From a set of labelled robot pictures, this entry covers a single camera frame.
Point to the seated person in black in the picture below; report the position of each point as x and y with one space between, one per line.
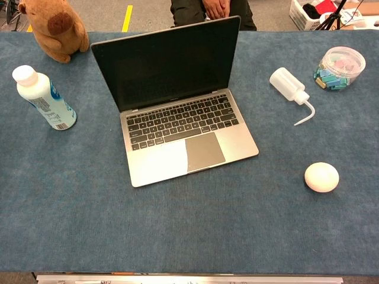
213 12

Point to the clear jar of binder clips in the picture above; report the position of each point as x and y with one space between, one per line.
340 69

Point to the white blue labelled bottle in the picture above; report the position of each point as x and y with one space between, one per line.
44 100

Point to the yellow floor tape strip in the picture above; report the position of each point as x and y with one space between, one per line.
127 17

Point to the blue table cloth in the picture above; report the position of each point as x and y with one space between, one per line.
189 213

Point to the translucent squeeze wash bottle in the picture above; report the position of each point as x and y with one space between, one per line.
288 84

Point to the white round ball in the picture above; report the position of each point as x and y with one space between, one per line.
321 177

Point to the grey open laptop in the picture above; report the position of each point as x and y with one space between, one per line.
177 118

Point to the white plastic laundry basket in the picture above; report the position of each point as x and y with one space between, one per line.
308 14

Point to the black tripod stand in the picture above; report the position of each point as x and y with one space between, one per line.
333 17

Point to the brown capybara plush toy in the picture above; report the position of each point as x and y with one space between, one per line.
57 29

